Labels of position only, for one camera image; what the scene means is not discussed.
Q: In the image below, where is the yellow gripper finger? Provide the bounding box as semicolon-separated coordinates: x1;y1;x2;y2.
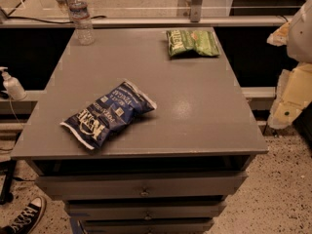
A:
267;22;290;47
268;63;312;130

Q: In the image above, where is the blue chip bag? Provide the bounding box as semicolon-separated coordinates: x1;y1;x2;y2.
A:
60;80;157;150

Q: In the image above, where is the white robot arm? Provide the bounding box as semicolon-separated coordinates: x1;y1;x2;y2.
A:
267;0;312;130

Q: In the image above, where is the green jalapeno chip bag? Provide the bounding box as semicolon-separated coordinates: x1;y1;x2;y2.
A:
166;29;220;57

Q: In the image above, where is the top grey drawer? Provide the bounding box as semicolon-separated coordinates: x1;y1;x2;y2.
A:
36;172;247;201

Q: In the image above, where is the grey drawer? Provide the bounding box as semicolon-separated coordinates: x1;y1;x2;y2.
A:
82;218;214;234
36;172;247;201
65;200;226;220

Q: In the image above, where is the grey drawer cabinet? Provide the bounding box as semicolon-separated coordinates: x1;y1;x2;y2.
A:
10;26;269;234

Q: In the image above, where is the clear plastic water bottle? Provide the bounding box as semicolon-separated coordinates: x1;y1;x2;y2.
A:
67;0;95;45

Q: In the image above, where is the bottom grey drawer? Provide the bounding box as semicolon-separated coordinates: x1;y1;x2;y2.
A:
82;218;214;234

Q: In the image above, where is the middle grey drawer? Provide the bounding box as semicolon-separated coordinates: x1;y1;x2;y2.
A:
65;200;226;220

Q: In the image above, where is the white pump sanitizer bottle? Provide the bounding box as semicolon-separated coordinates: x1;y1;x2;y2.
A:
0;66;26;100

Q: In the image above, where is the black white sneaker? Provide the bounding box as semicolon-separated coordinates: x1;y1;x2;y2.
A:
0;196;47;234

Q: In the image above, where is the black stand leg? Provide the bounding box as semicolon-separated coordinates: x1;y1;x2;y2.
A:
0;160;17;205

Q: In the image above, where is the grey metal post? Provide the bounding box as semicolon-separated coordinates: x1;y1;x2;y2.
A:
189;0;203;22

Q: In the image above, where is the black cable on ledge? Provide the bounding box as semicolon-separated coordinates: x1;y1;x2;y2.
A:
0;7;108;25

